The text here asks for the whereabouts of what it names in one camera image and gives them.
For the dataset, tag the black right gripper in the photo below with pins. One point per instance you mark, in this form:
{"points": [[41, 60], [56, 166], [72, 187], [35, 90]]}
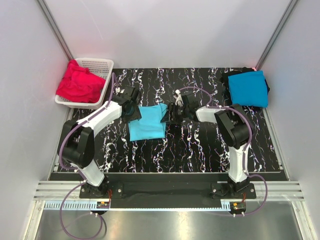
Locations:
{"points": [[167, 116]]}

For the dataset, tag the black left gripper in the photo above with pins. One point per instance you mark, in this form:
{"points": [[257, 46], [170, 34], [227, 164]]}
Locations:
{"points": [[136, 116]]}

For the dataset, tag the light cyan t shirt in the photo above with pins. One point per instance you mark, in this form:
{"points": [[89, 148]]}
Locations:
{"points": [[149, 127]]}

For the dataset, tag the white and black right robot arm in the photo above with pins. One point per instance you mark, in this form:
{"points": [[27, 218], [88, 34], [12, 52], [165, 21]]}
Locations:
{"points": [[234, 127]]}

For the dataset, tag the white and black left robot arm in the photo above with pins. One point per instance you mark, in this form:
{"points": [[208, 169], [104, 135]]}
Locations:
{"points": [[76, 148]]}

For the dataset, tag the white plastic basket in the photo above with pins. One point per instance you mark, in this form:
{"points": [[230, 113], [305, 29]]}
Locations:
{"points": [[98, 66]]}

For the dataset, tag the red t shirt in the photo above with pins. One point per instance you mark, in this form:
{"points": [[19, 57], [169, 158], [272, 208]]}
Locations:
{"points": [[79, 85]]}

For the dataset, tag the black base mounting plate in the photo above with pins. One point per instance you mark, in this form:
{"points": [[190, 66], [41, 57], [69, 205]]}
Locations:
{"points": [[157, 201]]}

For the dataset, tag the folded blue t shirt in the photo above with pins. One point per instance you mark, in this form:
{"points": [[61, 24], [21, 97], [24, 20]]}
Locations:
{"points": [[247, 87]]}

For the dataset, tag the left small circuit board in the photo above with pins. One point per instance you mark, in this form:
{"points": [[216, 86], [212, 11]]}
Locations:
{"points": [[103, 204]]}

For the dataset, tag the small circuit board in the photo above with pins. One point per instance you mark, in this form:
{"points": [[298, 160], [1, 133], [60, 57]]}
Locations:
{"points": [[103, 204], [239, 205]]}

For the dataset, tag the right small circuit board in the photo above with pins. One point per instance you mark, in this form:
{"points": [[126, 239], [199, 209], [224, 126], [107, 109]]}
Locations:
{"points": [[239, 205]]}

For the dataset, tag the left aluminium corner post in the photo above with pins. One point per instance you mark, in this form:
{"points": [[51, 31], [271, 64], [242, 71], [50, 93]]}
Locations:
{"points": [[45, 10]]}

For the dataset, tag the aluminium corner post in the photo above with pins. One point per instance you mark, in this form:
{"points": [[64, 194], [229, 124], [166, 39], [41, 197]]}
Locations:
{"points": [[45, 10], [276, 33]]}

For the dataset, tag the aluminium front frame rail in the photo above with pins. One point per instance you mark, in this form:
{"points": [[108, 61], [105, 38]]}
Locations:
{"points": [[57, 190]]}

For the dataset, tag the white slotted cable duct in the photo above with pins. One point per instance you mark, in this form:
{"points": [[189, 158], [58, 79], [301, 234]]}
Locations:
{"points": [[69, 205]]}

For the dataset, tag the right aluminium corner post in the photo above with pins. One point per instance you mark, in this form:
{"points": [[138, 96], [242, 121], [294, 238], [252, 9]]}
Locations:
{"points": [[276, 33]]}

